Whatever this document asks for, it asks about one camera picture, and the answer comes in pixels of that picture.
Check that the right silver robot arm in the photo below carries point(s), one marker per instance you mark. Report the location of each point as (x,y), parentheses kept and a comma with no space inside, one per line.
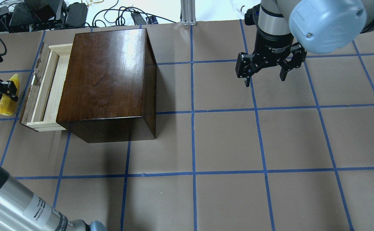
(288,29)

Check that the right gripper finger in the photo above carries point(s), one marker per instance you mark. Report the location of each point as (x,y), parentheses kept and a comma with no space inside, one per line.
(247,65)
(298,57)

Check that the dark wooden drawer box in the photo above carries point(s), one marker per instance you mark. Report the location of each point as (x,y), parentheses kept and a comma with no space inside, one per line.
(109,92)

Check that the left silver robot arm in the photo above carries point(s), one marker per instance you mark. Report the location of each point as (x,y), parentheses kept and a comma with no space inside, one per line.
(23,210)

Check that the light wood drawer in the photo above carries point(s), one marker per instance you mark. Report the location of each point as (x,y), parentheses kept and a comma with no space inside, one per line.
(45,91)

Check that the aluminium frame post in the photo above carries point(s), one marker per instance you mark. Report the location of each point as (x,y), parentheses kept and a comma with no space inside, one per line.
(188,13)

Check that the yellow toy corn cob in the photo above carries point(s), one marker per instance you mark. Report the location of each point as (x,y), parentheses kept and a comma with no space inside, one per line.
(9,98)

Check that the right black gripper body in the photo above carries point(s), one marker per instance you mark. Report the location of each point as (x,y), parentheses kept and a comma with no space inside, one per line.
(274,44)

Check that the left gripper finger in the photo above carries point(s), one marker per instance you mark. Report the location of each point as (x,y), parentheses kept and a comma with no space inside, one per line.
(9,89)

